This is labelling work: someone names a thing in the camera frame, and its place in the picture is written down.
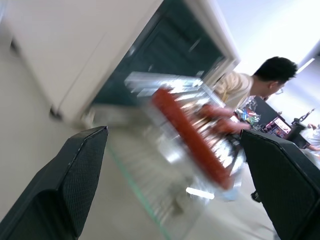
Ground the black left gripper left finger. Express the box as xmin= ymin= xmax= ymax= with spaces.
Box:
xmin=0 ymin=125 xmax=109 ymax=240

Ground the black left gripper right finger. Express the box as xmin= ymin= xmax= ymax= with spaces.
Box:
xmin=239 ymin=129 xmax=320 ymax=240

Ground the silver metal baking tray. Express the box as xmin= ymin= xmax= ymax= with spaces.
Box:
xmin=124 ymin=71 xmax=245 ymax=201

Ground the short red sausage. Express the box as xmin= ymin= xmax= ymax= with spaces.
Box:
xmin=199 ymin=104 xmax=242 ymax=137

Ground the white toaster oven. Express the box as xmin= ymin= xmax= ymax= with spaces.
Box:
xmin=0 ymin=0 xmax=241 ymax=126

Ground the black stand with equipment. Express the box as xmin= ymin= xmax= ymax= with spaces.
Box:
xmin=286 ymin=107 xmax=317 ymax=149

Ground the black arcade screen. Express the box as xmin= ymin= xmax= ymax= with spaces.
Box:
xmin=259 ymin=116 xmax=293 ymax=136

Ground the man in beige shirt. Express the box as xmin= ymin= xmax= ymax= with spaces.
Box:
xmin=214 ymin=56 xmax=299 ymax=131

